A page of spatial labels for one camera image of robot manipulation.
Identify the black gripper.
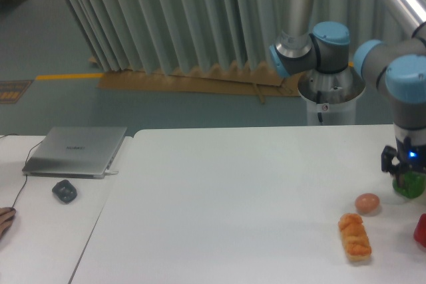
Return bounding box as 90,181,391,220
381,136,425,174

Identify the red bell pepper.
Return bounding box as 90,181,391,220
413,213,426,247

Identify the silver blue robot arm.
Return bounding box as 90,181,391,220
270,0,425,176

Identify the person's hand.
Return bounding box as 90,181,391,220
0,208,16,237

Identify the green bell pepper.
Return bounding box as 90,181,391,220
392,171,425,199

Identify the brown egg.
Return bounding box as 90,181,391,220
355,193,380,214

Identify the orange bread loaf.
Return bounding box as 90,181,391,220
338,213,372,262

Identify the brown cardboard sheet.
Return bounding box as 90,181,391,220
98,61,303,103

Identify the pale green pleated curtain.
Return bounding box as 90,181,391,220
46,0,426,75

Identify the white usb plug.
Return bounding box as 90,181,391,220
105,170,119,176

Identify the silver laptop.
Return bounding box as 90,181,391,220
22,126,126,178

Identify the black small gadget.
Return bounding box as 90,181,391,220
52,180,78,204

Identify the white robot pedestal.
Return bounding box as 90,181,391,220
298,67,365,126

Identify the black thin cable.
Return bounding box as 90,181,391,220
0,133,51,210

